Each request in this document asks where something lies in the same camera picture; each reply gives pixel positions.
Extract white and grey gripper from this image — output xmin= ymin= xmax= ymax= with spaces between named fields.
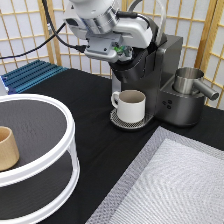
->
xmin=64 ymin=9 xmax=153 ymax=63

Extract white coffee pod green lid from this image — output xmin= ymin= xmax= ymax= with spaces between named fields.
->
xmin=114 ymin=46 xmax=125 ymax=56

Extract grey pod coffee machine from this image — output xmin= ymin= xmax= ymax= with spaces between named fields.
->
xmin=106 ymin=0 xmax=220 ymax=131

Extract white ceramic mug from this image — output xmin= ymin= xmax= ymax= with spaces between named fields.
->
xmin=111 ymin=90 xmax=146 ymax=123

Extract wooden shoji folding screen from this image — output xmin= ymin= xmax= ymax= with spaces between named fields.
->
xmin=0 ymin=0 xmax=224 ymax=110

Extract black tablecloth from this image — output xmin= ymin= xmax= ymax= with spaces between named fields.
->
xmin=28 ymin=69 xmax=224 ymax=224

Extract blue ribbed metal block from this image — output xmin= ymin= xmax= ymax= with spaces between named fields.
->
xmin=2 ymin=60 xmax=66 ymax=94

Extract grey woven placemat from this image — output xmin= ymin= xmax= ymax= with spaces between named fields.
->
xmin=85 ymin=127 xmax=224 ymax=224

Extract white two-tier round shelf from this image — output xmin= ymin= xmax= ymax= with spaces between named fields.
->
xmin=0 ymin=94 xmax=80 ymax=224

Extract light wooden cup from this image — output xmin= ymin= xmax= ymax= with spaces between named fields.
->
xmin=0 ymin=126 xmax=19 ymax=171

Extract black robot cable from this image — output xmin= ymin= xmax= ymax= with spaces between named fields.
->
xmin=0 ymin=0 xmax=88 ymax=62

